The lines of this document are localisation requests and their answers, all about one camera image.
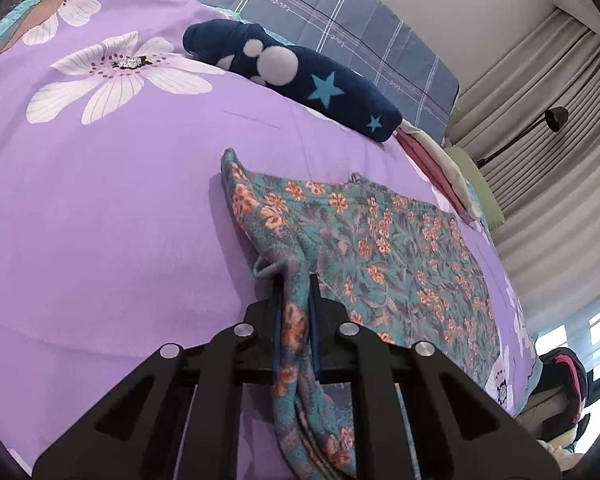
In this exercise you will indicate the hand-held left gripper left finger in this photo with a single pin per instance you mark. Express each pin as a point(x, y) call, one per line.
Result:
point(272, 332)

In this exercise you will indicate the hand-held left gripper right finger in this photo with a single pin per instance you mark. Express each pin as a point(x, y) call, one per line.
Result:
point(316, 332)

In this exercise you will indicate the teal floral pants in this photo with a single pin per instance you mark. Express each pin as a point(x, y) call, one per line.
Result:
point(380, 255)

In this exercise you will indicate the pink folded clothes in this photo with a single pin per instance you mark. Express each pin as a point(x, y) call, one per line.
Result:
point(432, 165)

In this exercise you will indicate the purple floral bedsheet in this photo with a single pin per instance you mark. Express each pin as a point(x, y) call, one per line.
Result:
point(105, 210)

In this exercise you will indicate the green pillow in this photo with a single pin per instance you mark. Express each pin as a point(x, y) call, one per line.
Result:
point(472, 180)

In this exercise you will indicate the black and pink bag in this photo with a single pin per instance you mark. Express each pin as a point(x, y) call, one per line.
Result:
point(565, 375)

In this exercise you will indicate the navy star-patterned pillow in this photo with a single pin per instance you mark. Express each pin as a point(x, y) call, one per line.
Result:
point(290, 75)

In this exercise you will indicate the beige curtain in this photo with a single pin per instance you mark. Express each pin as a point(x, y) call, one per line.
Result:
point(550, 200)

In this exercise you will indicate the blue plaid pillow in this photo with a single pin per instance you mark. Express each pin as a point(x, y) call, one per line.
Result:
point(340, 15)

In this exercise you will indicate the black floor lamp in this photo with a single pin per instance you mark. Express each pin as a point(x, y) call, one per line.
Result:
point(555, 119)

